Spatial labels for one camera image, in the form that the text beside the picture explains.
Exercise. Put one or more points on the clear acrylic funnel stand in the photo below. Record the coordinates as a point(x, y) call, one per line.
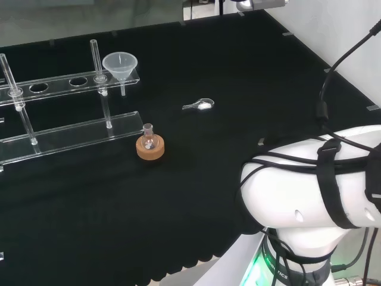
point(74, 134)

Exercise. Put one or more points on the glass weighing funnel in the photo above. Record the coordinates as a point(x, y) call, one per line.
point(204, 105)

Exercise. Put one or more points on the black tripod leg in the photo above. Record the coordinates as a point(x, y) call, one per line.
point(221, 6)

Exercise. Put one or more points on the clear plastic funnel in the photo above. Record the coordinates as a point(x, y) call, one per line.
point(119, 64)

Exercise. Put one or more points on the black cloth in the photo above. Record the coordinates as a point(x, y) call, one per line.
point(208, 178)

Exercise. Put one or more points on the pale board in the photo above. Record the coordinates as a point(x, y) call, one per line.
point(238, 262)

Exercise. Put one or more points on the small round-bottom glass flask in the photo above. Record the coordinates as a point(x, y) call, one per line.
point(148, 140)

